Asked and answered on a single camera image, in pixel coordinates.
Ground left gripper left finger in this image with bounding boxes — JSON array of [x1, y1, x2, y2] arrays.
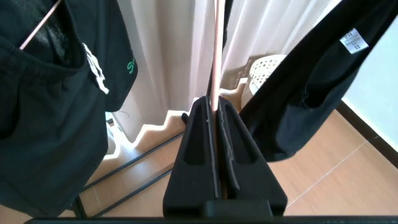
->
[[162, 95, 220, 218]]

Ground white laundry basket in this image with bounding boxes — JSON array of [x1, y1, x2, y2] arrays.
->
[[241, 55, 287, 110]]

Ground black garment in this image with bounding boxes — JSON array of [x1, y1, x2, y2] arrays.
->
[[238, 0, 398, 163]]

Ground black clothes rack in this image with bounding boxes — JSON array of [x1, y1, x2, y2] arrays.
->
[[71, 0, 234, 218]]

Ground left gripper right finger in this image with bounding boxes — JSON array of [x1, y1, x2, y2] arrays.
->
[[217, 96, 289, 218]]

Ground beige curtain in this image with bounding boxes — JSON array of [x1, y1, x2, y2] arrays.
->
[[114, 0, 343, 144]]

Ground black shorts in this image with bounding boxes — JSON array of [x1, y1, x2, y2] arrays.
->
[[0, 0, 139, 218]]

